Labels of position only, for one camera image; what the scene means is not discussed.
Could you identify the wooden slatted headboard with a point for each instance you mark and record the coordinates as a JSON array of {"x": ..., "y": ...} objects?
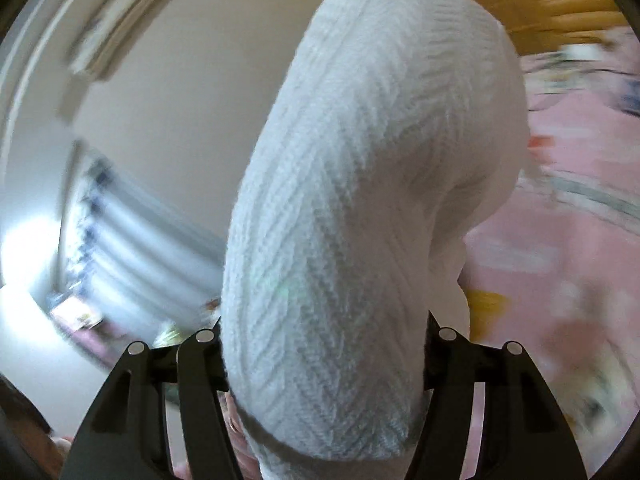
[{"x": 550, "y": 5}]

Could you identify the white wall air conditioner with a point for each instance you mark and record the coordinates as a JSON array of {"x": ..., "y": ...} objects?
[{"x": 115, "y": 25}]

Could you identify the pink printed blanket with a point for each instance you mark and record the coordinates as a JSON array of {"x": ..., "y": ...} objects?
[{"x": 550, "y": 210}]

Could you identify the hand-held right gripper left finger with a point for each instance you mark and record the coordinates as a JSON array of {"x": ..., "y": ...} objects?
[{"x": 200, "y": 365}]

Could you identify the light window curtain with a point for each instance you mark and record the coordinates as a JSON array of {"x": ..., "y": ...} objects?
[{"x": 125, "y": 240}]

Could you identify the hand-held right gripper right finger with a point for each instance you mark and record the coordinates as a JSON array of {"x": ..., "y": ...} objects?
[{"x": 447, "y": 365}]

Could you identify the white knit towel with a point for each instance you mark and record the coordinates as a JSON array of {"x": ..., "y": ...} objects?
[{"x": 350, "y": 210}]

